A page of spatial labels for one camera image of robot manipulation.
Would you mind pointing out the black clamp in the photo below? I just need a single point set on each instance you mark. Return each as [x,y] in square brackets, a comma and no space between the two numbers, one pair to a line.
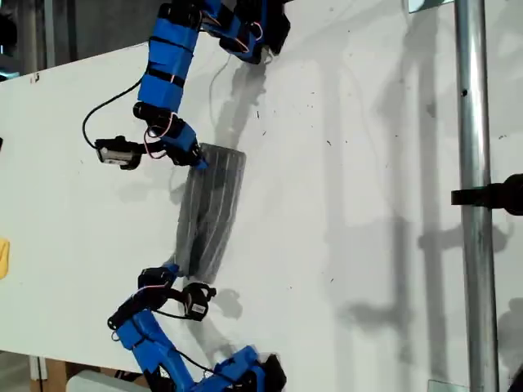
[502,196]

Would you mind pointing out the grey striped towel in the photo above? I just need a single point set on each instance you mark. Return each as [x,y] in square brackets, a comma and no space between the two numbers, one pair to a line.
[212,212]

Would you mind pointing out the black round object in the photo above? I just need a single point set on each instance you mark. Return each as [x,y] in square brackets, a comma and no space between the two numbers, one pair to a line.
[7,30]

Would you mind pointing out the steel post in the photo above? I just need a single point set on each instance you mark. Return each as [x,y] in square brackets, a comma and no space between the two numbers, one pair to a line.
[474,122]

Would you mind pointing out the short black camera stalk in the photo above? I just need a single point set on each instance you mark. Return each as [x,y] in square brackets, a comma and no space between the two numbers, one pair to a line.
[176,295]
[149,150]

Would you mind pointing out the grey and black camera box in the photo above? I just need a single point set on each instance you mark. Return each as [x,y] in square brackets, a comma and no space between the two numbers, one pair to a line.
[116,153]

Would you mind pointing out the white box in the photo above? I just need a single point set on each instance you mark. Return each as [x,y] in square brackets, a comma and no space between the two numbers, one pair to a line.
[90,384]

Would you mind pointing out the grey metal bar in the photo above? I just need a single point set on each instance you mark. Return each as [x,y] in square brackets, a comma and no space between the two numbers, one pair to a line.
[49,32]

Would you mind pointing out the metal plate bracket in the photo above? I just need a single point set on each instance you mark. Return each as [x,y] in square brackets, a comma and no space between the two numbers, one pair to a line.
[421,5]

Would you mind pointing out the wooden table support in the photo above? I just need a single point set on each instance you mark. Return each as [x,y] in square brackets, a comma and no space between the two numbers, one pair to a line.
[55,369]

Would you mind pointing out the yellow object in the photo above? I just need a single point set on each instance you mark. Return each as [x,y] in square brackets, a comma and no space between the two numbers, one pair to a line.
[3,261]

